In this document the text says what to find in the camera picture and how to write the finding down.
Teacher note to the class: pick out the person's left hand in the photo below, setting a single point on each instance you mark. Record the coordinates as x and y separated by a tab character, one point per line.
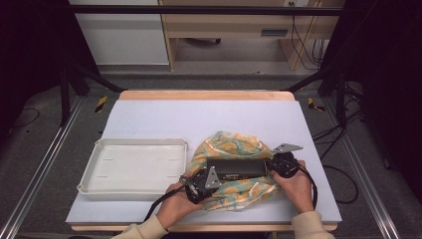
175	205

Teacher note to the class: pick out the black horizontal frame bar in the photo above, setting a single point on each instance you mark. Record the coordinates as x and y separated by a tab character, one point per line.
205	10

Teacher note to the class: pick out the white cabinet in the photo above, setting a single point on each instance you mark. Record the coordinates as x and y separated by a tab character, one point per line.
122	36

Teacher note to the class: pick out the black rectangular box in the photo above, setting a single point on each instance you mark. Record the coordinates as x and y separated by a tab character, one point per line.
237	167

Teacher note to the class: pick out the aluminium floor rail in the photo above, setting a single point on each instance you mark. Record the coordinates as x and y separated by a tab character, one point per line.
368	186
40	166

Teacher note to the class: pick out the green orange-print cloth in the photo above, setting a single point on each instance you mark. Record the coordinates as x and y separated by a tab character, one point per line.
232	146

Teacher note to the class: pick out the black frame strut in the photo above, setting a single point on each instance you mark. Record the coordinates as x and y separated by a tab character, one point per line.
312	79
96	78

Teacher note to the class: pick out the person's right hand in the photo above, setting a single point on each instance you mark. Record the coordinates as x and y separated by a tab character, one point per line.
298	192

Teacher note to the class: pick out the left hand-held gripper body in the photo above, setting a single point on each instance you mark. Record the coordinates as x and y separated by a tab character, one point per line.
200	186

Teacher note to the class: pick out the white plastic tray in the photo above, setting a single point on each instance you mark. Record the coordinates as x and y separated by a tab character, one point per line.
139	169

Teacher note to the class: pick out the yellow black tape marker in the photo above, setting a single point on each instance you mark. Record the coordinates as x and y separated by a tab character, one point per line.
101	103
313	104

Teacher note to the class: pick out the light wooden desk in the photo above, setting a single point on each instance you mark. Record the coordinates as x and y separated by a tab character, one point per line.
232	25

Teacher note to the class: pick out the white table mat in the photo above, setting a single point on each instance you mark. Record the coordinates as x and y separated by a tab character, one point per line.
205	116

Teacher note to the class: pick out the wooden table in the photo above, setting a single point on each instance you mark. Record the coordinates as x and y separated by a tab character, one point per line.
205	95

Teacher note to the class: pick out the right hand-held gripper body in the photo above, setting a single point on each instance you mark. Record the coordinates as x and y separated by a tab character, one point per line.
286	164

